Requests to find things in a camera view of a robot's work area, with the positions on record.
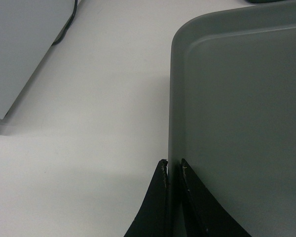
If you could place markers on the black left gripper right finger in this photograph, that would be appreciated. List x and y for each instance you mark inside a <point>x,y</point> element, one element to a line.
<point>203,214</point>

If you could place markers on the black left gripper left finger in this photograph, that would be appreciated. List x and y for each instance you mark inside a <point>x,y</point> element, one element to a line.
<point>151,219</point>

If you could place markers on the grey plastic tray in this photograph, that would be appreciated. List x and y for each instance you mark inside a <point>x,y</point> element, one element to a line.
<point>233,115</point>

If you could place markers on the black barcode scanner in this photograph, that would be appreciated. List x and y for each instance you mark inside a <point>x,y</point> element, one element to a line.
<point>261,1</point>

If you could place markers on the white cash register drawer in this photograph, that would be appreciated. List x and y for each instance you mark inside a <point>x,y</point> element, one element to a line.
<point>28,28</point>

